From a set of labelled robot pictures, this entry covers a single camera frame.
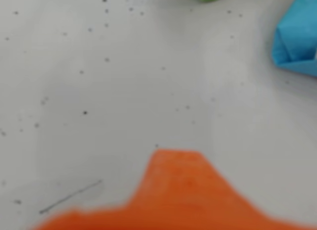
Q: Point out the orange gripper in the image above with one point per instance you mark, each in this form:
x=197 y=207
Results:
x=179 y=188

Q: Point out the blue paper packet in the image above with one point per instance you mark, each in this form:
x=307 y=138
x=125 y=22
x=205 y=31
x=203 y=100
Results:
x=297 y=37

